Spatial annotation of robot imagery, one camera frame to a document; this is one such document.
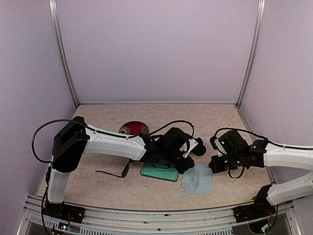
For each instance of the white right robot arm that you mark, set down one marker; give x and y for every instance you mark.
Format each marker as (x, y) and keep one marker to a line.
(264, 153)

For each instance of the red floral plate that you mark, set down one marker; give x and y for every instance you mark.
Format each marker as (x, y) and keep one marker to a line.
(134, 128)

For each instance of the left metal corner post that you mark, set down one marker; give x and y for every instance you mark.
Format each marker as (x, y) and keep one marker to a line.
(62, 52)

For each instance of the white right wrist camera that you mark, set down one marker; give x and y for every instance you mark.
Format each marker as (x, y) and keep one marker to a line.
(217, 146)

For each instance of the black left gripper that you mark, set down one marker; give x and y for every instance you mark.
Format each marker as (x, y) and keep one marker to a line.
(189, 163)

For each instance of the blue-grey hard glasses case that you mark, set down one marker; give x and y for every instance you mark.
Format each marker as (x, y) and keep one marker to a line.
(160, 171)

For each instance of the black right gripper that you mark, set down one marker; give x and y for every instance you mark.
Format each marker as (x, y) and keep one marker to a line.
(217, 167)

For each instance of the black glasses case beige lining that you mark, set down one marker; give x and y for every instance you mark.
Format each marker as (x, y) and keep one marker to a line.
(199, 149)

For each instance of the metal corner post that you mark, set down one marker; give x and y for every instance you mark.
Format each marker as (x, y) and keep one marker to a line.
(253, 51)
(62, 52)

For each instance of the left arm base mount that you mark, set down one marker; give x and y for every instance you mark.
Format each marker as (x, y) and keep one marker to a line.
(64, 212)

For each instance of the blue cloth pouch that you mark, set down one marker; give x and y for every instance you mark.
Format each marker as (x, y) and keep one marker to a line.
(197, 180)

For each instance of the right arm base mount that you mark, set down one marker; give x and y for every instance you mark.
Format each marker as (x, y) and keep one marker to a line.
(260, 207)

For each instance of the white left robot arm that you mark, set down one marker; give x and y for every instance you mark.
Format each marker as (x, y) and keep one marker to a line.
(78, 138)

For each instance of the right metal corner post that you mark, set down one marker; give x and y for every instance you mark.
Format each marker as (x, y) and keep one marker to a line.
(253, 51)

